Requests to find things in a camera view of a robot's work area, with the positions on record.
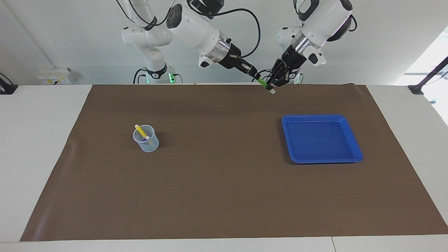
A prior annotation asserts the green pen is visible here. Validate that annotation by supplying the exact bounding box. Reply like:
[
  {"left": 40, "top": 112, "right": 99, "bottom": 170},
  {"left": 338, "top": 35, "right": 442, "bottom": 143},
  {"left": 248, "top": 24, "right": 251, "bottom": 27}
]
[{"left": 257, "top": 78, "right": 276, "bottom": 94}]

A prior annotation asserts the yellow pen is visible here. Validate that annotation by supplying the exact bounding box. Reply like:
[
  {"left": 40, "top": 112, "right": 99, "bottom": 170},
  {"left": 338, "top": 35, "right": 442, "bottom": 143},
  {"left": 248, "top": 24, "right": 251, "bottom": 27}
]
[{"left": 134, "top": 125, "right": 150, "bottom": 140}]

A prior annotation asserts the clear plastic cup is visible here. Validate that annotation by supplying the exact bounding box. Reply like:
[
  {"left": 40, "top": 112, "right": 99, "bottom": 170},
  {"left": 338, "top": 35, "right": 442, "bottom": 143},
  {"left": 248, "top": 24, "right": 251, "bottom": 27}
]
[{"left": 133, "top": 125, "right": 160, "bottom": 153}]

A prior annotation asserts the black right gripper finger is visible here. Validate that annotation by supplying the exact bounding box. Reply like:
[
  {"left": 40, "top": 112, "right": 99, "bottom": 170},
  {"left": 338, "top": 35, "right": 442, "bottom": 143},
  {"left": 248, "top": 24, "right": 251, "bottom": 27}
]
[
  {"left": 243, "top": 60, "right": 260, "bottom": 76},
  {"left": 241, "top": 66, "right": 260, "bottom": 80}
]

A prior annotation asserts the black stand with pole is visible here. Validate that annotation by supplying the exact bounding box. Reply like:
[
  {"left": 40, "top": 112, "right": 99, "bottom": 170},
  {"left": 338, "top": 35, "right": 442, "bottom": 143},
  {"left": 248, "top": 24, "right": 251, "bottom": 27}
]
[{"left": 408, "top": 56, "right": 448, "bottom": 95}]

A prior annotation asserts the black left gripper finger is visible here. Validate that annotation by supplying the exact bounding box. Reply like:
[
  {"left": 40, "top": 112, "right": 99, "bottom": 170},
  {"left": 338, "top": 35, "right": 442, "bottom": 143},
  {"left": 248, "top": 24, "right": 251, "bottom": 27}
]
[
  {"left": 267, "top": 60, "right": 285, "bottom": 87},
  {"left": 274, "top": 69, "right": 296, "bottom": 86}
]

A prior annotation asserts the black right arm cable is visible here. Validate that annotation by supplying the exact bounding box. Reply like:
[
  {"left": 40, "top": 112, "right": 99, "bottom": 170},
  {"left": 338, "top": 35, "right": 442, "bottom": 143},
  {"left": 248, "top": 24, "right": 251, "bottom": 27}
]
[{"left": 185, "top": 0, "right": 261, "bottom": 59}]

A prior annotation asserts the white wall socket box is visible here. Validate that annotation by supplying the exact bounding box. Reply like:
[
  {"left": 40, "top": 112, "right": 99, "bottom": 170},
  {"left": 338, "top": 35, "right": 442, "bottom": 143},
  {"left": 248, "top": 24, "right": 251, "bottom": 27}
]
[{"left": 37, "top": 68, "right": 76, "bottom": 85}]

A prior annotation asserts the blue plastic tray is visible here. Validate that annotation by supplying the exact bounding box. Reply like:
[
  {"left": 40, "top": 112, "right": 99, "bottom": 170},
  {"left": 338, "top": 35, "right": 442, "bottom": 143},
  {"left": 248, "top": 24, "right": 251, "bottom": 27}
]
[{"left": 281, "top": 114, "right": 363, "bottom": 164}]

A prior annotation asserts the black table clamp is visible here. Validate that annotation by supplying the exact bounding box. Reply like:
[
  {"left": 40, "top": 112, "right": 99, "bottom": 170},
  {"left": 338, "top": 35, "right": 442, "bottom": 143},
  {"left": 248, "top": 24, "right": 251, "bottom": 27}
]
[{"left": 0, "top": 73, "right": 19, "bottom": 95}]

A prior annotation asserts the brown table mat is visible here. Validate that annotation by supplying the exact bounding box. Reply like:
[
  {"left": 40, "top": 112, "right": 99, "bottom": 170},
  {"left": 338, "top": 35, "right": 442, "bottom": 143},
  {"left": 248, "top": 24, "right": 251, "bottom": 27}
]
[{"left": 20, "top": 83, "right": 448, "bottom": 242}]

